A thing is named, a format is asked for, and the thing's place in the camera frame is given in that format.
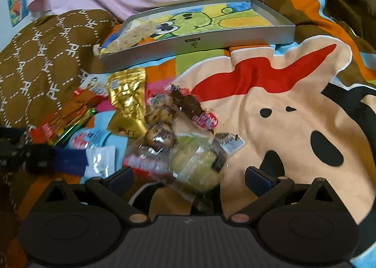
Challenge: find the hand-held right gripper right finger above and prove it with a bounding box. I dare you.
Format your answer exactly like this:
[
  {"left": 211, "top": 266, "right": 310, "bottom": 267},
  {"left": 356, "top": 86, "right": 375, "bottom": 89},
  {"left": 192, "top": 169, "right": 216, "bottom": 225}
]
[{"left": 228, "top": 166, "right": 338, "bottom": 225}]

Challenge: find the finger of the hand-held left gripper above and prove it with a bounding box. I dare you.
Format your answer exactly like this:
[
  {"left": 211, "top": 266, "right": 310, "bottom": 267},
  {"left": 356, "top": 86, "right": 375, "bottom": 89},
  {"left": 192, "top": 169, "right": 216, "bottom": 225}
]
[{"left": 26, "top": 143, "right": 89, "bottom": 176}]

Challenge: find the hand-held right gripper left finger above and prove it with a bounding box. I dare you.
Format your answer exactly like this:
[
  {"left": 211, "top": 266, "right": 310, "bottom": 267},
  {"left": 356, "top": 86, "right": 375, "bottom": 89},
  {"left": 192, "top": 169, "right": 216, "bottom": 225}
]
[{"left": 38, "top": 166, "right": 150, "bottom": 226}]

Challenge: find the small white packet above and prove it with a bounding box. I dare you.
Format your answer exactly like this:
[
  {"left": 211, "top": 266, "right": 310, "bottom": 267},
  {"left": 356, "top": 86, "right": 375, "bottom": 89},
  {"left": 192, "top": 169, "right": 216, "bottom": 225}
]
[{"left": 85, "top": 145, "right": 116, "bottom": 177}]

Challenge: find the blue white snack packet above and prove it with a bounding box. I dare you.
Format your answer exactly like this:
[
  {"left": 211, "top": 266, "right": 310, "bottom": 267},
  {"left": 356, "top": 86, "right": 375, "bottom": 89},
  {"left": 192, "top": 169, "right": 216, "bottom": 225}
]
[{"left": 69, "top": 130, "right": 112, "bottom": 151}]

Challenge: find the red orange snack packet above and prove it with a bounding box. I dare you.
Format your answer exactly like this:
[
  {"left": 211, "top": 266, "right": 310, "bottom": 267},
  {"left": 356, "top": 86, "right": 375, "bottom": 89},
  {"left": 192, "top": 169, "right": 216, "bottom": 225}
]
[{"left": 29, "top": 92, "right": 97, "bottom": 145}]

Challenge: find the small silver packet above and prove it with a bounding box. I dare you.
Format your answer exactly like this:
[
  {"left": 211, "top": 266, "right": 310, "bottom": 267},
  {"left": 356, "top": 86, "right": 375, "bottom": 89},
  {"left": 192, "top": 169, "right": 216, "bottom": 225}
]
[{"left": 219, "top": 133, "right": 245, "bottom": 155}]

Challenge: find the clear packet of chocolate balls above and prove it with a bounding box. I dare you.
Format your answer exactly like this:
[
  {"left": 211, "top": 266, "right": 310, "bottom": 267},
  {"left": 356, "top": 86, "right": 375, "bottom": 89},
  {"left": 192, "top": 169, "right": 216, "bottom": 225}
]
[{"left": 145, "top": 92, "right": 180, "bottom": 151}]

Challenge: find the clear packet of green cookies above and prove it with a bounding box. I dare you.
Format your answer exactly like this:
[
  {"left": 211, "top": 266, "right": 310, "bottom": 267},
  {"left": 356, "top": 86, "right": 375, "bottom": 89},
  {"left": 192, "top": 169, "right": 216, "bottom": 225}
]
[{"left": 122, "top": 134, "right": 228, "bottom": 195}]

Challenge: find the white cartoon snack packet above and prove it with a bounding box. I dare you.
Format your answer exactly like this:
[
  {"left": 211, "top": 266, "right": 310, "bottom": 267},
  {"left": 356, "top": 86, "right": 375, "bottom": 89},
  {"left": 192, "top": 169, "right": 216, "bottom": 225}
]
[{"left": 78, "top": 75, "right": 110, "bottom": 98}]

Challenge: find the gold snack packet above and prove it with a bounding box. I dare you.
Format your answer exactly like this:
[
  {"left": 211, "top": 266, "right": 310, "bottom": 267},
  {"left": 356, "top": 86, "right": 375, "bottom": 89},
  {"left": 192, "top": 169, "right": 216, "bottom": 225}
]
[{"left": 106, "top": 68, "right": 148, "bottom": 138}]

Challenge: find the clear packet of dark fruit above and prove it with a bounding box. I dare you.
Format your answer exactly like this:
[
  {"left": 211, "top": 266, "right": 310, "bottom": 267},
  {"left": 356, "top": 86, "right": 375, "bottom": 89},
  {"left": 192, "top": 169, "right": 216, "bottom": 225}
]
[{"left": 169, "top": 84, "right": 219, "bottom": 130}]

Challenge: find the oat cereal bar packet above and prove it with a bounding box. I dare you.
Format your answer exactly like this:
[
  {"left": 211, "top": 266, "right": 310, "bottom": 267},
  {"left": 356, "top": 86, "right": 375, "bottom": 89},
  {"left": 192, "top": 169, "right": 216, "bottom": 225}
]
[{"left": 93, "top": 21, "right": 159, "bottom": 56}]

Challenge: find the grey metal tray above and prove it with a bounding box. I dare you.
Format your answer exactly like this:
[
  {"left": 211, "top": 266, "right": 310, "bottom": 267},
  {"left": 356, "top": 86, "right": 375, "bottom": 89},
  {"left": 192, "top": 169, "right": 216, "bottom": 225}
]
[{"left": 98, "top": 0, "right": 296, "bottom": 70}]

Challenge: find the printed cartoon blanket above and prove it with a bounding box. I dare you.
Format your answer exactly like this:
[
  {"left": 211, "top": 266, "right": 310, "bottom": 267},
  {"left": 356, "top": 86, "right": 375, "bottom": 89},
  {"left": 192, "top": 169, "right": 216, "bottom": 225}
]
[{"left": 18, "top": 0, "right": 376, "bottom": 268}]

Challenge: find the brown patterned pillow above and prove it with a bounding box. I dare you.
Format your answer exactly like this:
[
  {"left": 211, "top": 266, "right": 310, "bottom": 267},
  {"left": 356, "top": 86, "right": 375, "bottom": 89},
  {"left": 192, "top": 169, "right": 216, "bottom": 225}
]
[{"left": 0, "top": 9, "right": 119, "bottom": 260}]

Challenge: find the wall poster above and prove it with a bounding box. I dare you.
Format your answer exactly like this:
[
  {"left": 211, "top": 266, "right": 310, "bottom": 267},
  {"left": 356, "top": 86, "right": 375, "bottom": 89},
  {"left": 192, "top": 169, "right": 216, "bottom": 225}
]
[{"left": 6, "top": 0, "right": 28, "bottom": 27}]

